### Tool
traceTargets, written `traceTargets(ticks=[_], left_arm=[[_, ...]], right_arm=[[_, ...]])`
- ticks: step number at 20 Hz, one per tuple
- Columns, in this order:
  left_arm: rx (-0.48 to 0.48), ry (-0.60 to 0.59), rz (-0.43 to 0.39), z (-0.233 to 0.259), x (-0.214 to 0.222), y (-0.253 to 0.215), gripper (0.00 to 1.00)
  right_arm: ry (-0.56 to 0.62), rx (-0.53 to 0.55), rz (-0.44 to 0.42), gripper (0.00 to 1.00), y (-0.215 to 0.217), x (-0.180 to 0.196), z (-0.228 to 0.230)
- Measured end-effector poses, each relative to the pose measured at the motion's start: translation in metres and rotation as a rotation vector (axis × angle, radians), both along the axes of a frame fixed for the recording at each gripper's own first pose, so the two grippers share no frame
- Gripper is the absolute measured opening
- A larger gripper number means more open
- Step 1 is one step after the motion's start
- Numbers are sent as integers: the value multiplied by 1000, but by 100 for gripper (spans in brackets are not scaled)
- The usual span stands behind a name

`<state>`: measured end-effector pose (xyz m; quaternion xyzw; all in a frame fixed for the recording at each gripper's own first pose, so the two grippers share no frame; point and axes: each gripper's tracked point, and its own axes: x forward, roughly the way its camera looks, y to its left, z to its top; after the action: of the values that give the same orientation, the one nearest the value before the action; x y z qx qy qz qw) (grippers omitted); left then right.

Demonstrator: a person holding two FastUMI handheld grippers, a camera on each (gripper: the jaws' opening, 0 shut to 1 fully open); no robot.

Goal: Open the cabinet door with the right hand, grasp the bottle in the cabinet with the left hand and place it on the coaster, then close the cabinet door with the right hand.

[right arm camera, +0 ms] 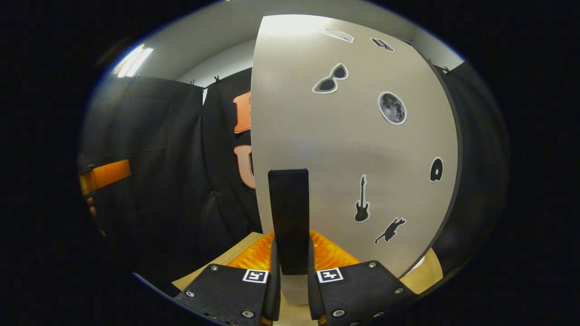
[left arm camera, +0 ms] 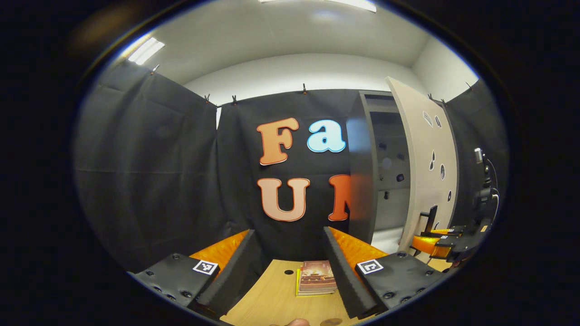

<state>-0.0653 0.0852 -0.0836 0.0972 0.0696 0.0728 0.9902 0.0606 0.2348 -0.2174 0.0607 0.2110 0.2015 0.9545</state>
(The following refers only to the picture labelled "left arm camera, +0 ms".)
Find yellow cover book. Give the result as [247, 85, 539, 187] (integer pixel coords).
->
[296, 268, 337, 297]

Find large ceiling light panel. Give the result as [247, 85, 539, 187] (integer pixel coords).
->
[261, 0, 377, 13]

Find black backdrop cloth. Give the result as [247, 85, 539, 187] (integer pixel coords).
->
[75, 59, 510, 274]

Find red cover book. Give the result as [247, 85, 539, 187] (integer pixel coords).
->
[299, 260, 338, 292]

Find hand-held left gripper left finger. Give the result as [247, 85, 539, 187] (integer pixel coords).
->
[128, 229, 268, 320]

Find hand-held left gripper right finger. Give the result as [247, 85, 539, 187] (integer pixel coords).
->
[323, 225, 448, 320]

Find row of black cloth clips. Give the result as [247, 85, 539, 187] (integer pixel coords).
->
[152, 65, 473, 105]

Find grey cabinet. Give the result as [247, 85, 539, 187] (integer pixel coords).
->
[347, 90, 458, 245]

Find beige cabinet door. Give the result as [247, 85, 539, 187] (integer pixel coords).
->
[385, 76, 459, 254]

